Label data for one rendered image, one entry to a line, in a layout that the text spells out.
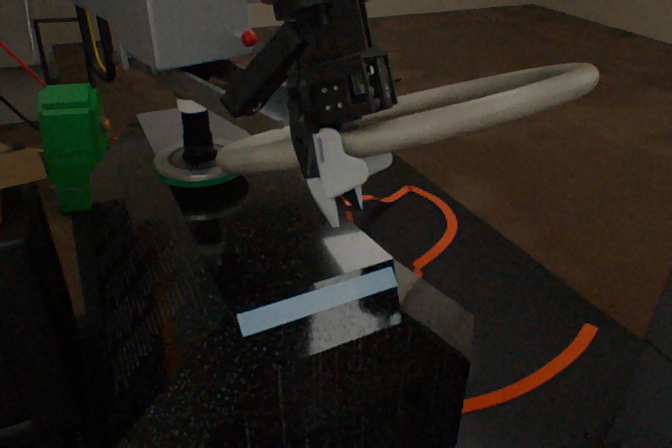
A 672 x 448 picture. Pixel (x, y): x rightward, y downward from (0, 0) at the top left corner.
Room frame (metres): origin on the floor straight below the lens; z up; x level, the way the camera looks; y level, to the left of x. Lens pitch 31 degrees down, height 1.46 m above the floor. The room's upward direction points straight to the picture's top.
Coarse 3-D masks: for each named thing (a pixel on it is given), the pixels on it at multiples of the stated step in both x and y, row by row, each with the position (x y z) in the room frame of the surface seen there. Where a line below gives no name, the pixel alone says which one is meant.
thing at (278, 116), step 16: (144, 64) 1.30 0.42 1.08; (224, 64) 1.22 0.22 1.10; (160, 80) 1.23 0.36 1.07; (176, 80) 1.16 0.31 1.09; (192, 80) 1.10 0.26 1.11; (224, 80) 1.23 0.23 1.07; (192, 96) 1.11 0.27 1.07; (208, 96) 1.05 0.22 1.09; (272, 96) 1.07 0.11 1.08; (224, 112) 1.00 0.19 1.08; (272, 112) 1.02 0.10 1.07; (288, 112) 1.01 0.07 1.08; (256, 128) 0.91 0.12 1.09; (272, 128) 0.87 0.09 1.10
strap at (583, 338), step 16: (400, 192) 2.65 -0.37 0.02; (416, 192) 2.65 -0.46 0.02; (448, 208) 2.48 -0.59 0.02; (448, 224) 2.33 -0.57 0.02; (448, 240) 2.19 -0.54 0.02; (432, 256) 2.07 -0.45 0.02; (576, 336) 1.56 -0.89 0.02; (592, 336) 1.56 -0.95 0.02; (576, 352) 1.48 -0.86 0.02; (544, 368) 1.41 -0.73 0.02; (560, 368) 1.41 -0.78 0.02; (512, 384) 1.33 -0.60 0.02; (528, 384) 1.34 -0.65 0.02; (464, 400) 1.27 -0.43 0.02; (480, 400) 1.27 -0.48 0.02; (496, 400) 1.27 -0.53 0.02
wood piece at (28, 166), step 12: (0, 156) 1.35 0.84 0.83; (12, 156) 1.35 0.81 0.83; (24, 156) 1.35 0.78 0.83; (36, 156) 1.35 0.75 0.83; (0, 168) 1.28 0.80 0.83; (12, 168) 1.29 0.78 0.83; (24, 168) 1.30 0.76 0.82; (36, 168) 1.31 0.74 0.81; (0, 180) 1.27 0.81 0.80; (12, 180) 1.28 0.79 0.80; (24, 180) 1.30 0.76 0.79
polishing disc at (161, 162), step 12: (180, 144) 1.32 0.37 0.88; (216, 144) 1.32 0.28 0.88; (228, 144) 1.32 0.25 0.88; (156, 156) 1.25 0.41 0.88; (168, 156) 1.25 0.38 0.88; (180, 156) 1.25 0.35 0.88; (156, 168) 1.20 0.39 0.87; (168, 168) 1.19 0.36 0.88; (180, 168) 1.19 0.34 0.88; (192, 168) 1.19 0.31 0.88; (204, 168) 1.19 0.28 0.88; (216, 168) 1.19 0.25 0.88; (192, 180) 1.15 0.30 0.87
